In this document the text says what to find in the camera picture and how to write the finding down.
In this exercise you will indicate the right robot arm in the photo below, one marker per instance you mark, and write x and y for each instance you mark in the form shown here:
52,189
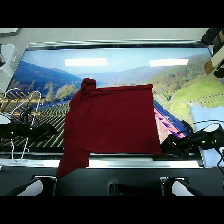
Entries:
196,138

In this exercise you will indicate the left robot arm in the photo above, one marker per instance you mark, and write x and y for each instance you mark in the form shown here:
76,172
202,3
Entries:
23,129

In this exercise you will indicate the silver frame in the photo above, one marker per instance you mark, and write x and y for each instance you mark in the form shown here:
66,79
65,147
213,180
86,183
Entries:
133,163

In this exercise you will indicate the black garment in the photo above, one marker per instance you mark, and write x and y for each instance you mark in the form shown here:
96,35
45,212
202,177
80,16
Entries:
211,36

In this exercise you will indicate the light blue garment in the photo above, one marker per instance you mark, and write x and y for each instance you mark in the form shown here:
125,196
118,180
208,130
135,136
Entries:
206,113

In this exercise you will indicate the red long-sleeved shirt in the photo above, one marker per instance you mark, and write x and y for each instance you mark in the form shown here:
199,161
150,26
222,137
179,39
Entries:
113,120

